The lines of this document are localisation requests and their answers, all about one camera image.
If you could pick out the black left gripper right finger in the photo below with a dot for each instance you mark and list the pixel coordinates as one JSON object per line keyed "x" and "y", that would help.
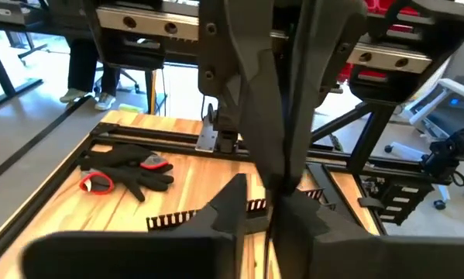
{"x": 371, "y": 259}

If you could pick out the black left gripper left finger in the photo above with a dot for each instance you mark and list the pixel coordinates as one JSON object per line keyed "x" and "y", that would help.
{"x": 138, "y": 255}

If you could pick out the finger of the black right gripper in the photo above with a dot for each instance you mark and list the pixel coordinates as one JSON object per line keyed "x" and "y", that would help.
{"x": 324, "y": 46}
{"x": 251, "y": 77}

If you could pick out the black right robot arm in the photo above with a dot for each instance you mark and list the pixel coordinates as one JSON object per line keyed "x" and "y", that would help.
{"x": 227, "y": 131}

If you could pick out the black glove red cuff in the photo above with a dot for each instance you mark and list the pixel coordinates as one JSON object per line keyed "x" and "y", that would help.
{"x": 138, "y": 180}
{"x": 115, "y": 155}

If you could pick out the silver mounting plate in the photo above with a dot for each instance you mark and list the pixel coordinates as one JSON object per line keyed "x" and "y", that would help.
{"x": 207, "y": 139}

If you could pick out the standing person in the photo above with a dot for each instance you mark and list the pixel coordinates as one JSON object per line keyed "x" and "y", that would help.
{"x": 80, "y": 62}

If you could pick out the white office chair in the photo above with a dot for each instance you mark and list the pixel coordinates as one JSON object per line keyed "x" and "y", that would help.
{"x": 448, "y": 112}

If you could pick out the black aluminium table frame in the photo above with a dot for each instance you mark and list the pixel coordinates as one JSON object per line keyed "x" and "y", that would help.
{"x": 158, "y": 138}

